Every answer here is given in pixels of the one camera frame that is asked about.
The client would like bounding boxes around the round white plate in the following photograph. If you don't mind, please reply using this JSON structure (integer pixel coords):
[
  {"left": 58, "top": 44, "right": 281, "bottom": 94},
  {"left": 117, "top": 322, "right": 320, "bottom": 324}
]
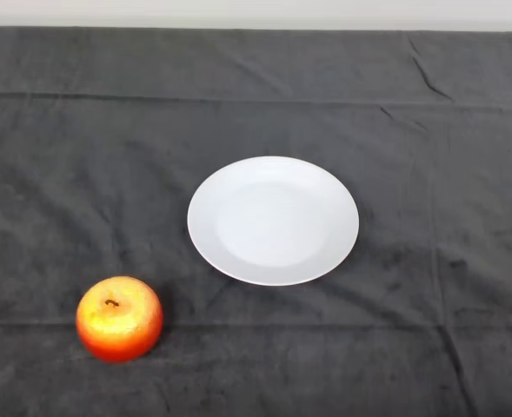
[{"left": 186, "top": 156, "right": 361, "bottom": 288}]

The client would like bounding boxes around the black cloth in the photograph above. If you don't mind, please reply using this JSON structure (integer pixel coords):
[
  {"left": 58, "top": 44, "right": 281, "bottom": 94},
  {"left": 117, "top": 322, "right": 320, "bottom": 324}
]
[{"left": 0, "top": 25, "right": 512, "bottom": 417}]

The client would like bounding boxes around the red yellow apple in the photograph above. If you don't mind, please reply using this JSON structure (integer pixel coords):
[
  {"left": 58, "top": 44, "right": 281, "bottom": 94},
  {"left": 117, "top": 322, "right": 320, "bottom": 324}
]
[{"left": 76, "top": 275, "right": 165, "bottom": 364}]

